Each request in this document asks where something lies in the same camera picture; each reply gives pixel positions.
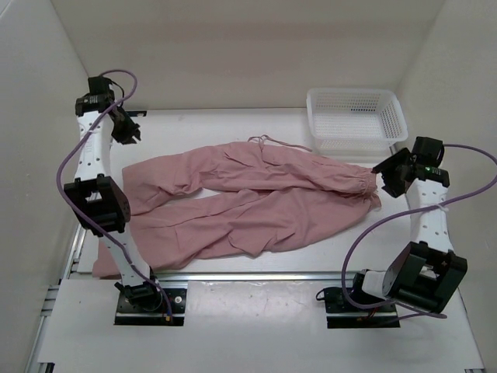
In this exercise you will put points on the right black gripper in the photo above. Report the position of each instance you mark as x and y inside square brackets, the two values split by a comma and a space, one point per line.
[386, 169]

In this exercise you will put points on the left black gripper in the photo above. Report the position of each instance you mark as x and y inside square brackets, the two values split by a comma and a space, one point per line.
[125, 137]

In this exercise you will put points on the pink trousers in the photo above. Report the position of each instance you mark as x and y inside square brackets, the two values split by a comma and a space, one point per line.
[241, 199]

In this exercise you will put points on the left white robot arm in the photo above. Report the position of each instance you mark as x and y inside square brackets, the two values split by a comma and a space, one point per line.
[97, 200]

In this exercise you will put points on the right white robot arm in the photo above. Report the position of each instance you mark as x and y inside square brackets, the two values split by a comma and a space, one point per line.
[427, 272]

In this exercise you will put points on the white plastic basket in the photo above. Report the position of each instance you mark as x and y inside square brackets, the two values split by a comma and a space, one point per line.
[355, 120]

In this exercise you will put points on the aluminium frame rail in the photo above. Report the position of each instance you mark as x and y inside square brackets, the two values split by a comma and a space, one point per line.
[250, 276]

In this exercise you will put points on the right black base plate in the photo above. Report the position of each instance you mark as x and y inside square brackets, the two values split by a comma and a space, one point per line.
[340, 314]

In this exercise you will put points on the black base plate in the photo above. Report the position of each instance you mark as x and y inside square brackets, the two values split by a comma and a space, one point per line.
[145, 305]
[340, 314]

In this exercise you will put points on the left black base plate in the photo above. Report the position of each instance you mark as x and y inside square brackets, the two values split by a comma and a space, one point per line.
[145, 305]

